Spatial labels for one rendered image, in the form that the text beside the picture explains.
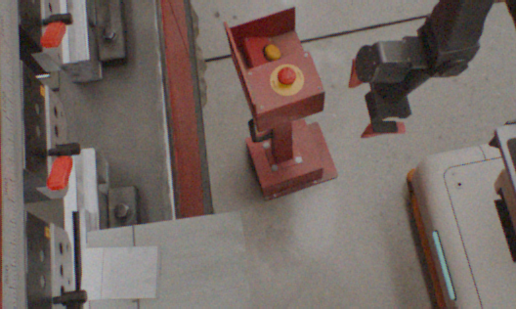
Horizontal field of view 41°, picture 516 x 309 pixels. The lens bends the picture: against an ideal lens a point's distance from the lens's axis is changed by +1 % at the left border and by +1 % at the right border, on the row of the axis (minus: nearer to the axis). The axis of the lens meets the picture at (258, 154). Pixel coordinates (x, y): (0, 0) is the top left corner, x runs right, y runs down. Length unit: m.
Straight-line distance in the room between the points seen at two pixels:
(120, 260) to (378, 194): 1.20
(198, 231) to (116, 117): 0.34
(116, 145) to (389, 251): 1.08
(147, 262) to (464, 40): 0.61
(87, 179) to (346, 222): 1.11
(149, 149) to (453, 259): 0.93
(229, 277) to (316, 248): 1.04
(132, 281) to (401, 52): 0.57
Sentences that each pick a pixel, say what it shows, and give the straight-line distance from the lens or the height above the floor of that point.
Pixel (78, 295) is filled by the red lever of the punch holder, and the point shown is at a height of 1.26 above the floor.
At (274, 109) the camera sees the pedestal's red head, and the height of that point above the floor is 0.78.
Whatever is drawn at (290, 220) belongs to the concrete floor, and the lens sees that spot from 2.19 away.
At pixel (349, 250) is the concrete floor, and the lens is 2.18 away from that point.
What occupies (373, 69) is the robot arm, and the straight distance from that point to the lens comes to 1.03.
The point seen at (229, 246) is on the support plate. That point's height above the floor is 1.00.
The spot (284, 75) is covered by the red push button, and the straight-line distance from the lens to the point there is 1.46.
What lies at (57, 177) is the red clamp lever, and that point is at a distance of 0.92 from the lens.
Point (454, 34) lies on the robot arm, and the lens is 0.98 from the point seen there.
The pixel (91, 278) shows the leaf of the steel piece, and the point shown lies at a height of 1.00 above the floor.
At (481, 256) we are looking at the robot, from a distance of 1.95.
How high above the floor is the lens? 2.15
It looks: 73 degrees down
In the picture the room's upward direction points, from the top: 11 degrees counter-clockwise
